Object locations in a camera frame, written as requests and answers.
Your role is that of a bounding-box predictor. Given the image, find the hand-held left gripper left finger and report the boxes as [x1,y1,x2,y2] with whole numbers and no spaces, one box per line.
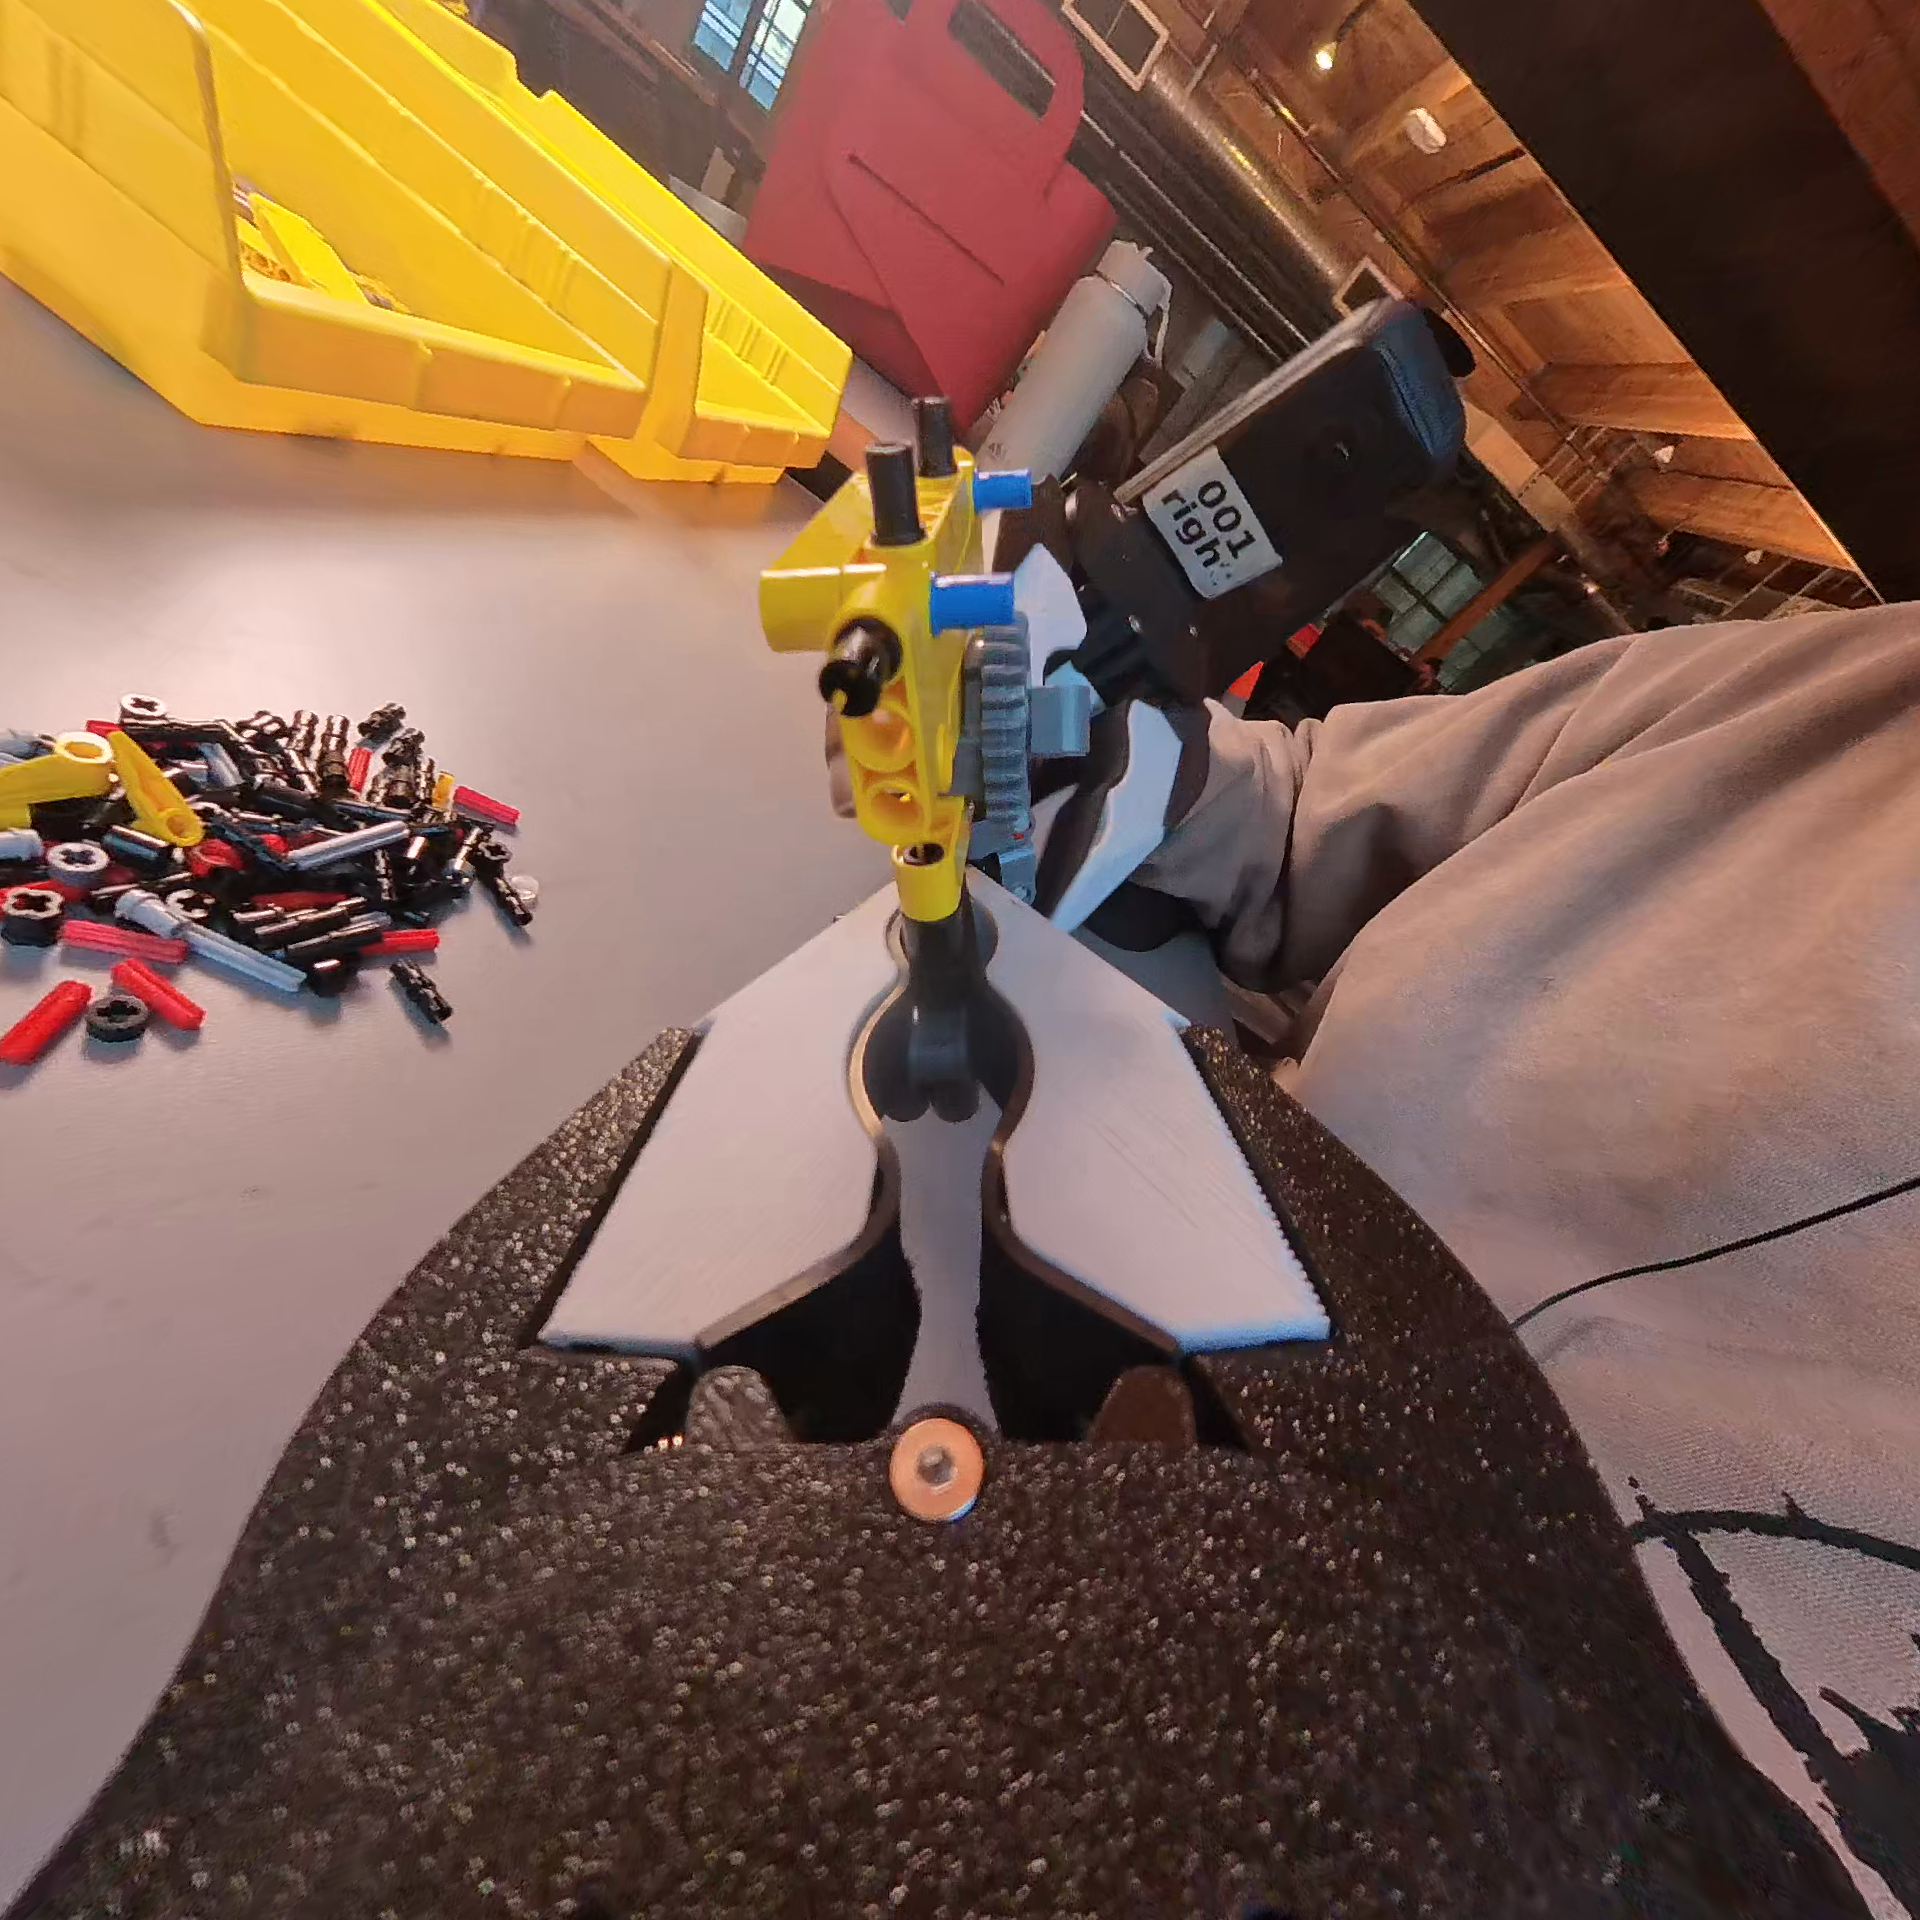
[535,875,920,1360]

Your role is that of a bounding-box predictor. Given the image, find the assorted grey blue small parts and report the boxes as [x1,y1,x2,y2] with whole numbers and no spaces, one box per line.
[233,186,410,312]

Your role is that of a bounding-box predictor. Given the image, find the grey gear piece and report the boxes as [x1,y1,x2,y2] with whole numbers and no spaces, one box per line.
[966,621,1039,842]

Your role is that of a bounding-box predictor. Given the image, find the silver ceiling duct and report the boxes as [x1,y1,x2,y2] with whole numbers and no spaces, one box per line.
[1072,61,1359,350]

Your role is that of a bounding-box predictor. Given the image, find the yellow plastic bin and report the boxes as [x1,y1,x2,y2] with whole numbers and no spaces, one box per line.
[300,0,854,485]
[0,0,661,460]

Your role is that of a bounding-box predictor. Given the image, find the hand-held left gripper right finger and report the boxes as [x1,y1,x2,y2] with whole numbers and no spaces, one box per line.
[966,869,1337,1352]

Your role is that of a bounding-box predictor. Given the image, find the pile of black red pins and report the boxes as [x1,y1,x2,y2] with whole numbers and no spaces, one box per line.
[0,694,541,1067]

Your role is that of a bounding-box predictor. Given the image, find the white water bottle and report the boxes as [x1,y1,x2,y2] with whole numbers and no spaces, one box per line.
[980,242,1176,490]

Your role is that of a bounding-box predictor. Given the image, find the person's right forearm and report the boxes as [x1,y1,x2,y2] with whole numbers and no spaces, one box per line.
[1117,601,1920,995]

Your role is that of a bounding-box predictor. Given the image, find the red tote bag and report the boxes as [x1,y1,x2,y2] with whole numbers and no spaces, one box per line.
[745,0,1118,429]

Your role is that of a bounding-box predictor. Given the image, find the yellow bent beam piece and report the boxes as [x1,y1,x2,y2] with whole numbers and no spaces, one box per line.
[0,732,205,850]

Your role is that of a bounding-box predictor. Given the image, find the yellow gear rack subassembly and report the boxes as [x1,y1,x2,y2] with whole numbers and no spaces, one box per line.
[756,396,1100,1128]

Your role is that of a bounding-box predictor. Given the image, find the grey desk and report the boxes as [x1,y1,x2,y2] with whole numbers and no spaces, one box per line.
[0,278,1306,1920]

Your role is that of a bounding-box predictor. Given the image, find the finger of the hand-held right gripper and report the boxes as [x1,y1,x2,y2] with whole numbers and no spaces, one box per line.
[1019,547,1097,665]
[1046,701,1202,935]

